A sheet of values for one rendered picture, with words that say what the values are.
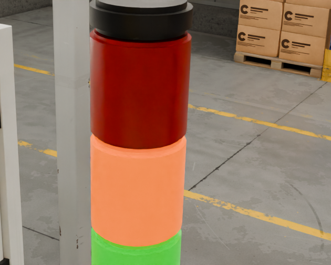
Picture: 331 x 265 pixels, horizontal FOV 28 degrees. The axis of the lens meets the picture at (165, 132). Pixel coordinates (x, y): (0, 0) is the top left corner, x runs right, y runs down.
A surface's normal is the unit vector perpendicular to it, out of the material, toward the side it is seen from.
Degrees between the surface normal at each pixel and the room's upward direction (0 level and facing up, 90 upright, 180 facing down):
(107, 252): 90
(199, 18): 90
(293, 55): 93
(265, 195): 0
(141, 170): 90
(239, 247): 0
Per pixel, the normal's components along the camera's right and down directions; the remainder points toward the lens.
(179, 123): 0.80, 0.26
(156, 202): 0.39, 0.36
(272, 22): -0.48, 0.34
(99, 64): -0.79, 0.21
